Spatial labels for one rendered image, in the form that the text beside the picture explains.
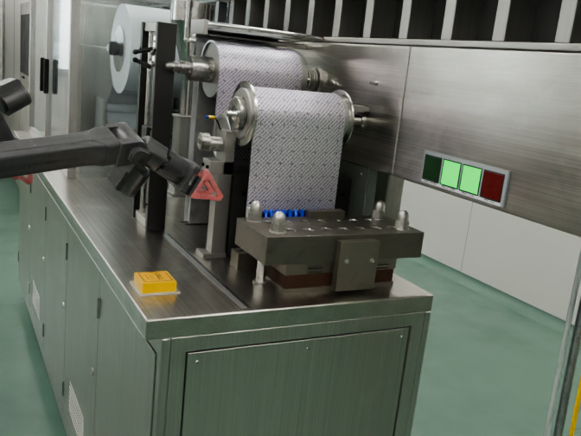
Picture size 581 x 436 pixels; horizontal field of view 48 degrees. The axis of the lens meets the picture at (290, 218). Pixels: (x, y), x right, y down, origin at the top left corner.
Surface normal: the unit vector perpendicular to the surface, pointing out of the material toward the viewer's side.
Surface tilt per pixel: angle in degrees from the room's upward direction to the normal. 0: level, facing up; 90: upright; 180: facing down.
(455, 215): 90
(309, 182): 90
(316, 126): 90
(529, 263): 90
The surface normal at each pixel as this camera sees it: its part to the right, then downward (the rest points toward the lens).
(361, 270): 0.46, 0.25
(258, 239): -0.88, 0.01
